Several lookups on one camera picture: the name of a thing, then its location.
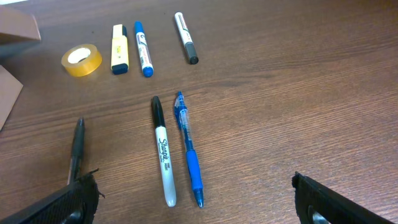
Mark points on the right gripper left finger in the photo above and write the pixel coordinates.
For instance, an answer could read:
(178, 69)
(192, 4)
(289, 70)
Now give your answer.
(75, 203)

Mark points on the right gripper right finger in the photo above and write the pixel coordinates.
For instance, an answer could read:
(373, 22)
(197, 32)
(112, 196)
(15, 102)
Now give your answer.
(316, 203)

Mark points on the yellow tape roll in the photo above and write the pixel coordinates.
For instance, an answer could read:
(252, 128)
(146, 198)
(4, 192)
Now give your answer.
(81, 60)

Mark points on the blue whiteboard marker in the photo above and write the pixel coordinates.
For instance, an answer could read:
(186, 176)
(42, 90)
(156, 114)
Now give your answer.
(143, 50)

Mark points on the yellow highlighter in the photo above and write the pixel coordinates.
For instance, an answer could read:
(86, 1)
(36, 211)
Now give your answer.
(119, 50)

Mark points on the brown cardboard box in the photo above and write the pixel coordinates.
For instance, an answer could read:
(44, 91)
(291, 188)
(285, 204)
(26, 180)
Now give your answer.
(19, 31)

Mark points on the black whiteboard marker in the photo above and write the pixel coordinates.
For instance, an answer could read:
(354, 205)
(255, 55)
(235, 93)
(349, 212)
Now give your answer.
(186, 38)

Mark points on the black pen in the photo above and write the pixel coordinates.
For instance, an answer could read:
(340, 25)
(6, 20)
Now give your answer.
(77, 150)

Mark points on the black sharpie marker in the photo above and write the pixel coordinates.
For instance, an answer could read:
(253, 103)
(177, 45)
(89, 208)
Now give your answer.
(163, 152)

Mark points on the blue gel pen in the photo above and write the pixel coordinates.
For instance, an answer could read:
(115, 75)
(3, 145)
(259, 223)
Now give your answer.
(182, 117)

